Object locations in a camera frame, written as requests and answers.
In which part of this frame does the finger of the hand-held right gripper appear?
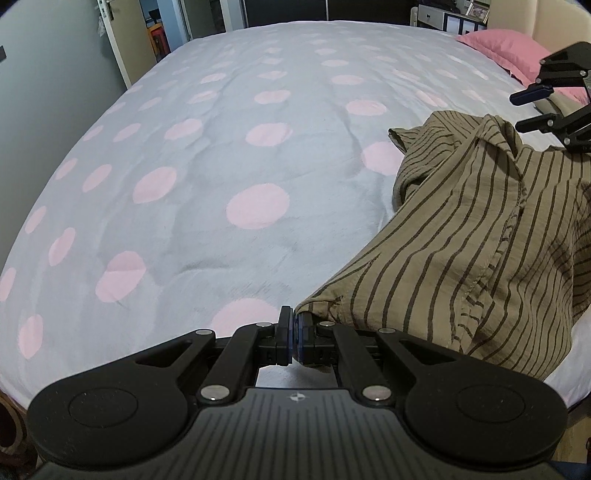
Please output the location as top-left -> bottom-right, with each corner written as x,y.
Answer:
510,41 -> 591,106
516,104 -> 591,155

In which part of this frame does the pink pillow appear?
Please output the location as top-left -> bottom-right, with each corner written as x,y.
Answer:
456,28 -> 591,101

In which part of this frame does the orange cabinet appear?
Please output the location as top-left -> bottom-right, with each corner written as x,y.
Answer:
147,24 -> 169,64

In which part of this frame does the polka dot fleece blanket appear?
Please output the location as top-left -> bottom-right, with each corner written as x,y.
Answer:
0,21 -> 591,409

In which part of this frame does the beige headboard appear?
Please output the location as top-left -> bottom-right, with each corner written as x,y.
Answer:
487,0 -> 591,52

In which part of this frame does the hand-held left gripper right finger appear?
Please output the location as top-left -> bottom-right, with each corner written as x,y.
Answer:
295,311 -> 456,408

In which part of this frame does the white door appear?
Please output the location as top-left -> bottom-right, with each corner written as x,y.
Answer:
95,0 -> 160,89

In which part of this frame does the khaki cloth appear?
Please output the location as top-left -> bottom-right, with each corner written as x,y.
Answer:
531,95 -> 568,121

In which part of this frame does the brown striped shirt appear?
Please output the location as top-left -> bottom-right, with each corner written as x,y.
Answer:
295,111 -> 591,381

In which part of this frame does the brown patterned object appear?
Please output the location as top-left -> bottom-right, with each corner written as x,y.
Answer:
0,391 -> 29,464

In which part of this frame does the white shelf unit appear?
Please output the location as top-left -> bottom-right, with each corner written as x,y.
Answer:
412,4 -> 490,34

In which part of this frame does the dark wardrobe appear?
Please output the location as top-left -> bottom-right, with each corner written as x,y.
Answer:
244,0 -> 411,27

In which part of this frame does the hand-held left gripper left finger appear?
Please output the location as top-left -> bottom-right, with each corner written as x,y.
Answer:
133,305 -> 295,408

